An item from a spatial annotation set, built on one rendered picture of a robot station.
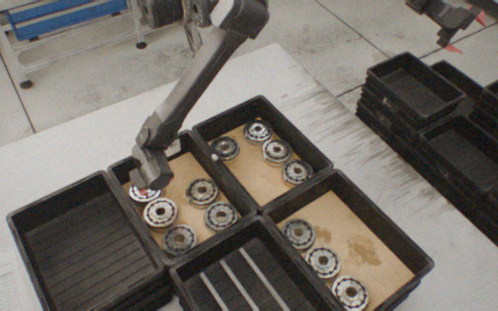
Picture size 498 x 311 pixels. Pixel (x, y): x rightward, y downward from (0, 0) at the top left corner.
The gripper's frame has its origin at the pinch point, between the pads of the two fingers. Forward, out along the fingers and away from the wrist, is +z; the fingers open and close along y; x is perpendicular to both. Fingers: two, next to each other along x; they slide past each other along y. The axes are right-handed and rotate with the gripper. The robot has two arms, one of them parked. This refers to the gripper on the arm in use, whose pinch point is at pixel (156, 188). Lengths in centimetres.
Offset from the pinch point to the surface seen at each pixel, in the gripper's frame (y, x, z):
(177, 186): 7.5, 5.3, 13.5
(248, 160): 32.8, 1.7, 15.0
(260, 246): 18.2, -27.1, 12.7
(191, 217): 5.7, -7.5, 12.7
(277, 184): 35.6, -11.9, 14.5
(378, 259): 45, -50, 13
